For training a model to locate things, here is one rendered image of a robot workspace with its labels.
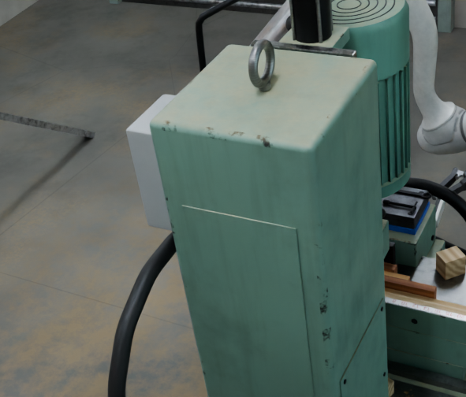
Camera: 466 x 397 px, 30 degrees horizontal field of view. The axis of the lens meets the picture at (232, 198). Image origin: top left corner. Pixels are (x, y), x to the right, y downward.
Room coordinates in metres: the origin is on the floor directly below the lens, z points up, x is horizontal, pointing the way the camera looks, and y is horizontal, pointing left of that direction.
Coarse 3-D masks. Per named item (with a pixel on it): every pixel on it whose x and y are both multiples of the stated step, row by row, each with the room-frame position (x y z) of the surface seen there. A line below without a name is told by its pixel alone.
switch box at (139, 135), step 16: (144, 112) 1.02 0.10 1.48; (128, 128) 0.98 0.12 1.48; (144, 128) 0.97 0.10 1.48; (144, 144) 0.96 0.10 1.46; (144, 160) 0.96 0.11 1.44; (144, 176) 0.97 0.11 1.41; (144, 192) 0.97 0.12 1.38; (160, 192) 0.96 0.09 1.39; (144, 208) 0.97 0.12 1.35; (160, 208) 0.96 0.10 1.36; (160, 224) 0.96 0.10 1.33
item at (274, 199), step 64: (320, 64) 0.99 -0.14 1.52; (192, 128) 0.89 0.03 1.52; (256, 128) 0.86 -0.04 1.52; (320, 128) 0.84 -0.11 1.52; (192, 192) 0.89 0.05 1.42; (256, 192) 0.84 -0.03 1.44; (320, 192) 0.81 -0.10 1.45; (192, 256) 0.90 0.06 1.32; (256, 256) 0.85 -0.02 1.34; (320, 256) 0.80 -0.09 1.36; (192, 320) 0.92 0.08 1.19; (256, 320) 0.85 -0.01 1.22; (320, 320) 0.81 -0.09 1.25; (384, 320) 0.97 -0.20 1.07; (256, 384) 0.86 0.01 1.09; (320, 384) 0.81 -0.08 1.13; (384, 384) 0.96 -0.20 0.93
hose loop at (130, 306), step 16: (160, 256) 0.94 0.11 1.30; (144, 272) 0.91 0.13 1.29; (144, 288) 0.89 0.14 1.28; (128, 304) 0.87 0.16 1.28; (144, 304) 0.88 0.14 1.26; (128, 320) 0.85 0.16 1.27; (128, 336) 0.84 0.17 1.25; (112, 352) 0.83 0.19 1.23; (128, 352) 0.82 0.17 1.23; (112, 368) 0.81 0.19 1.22; (112, 384) 0.80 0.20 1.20
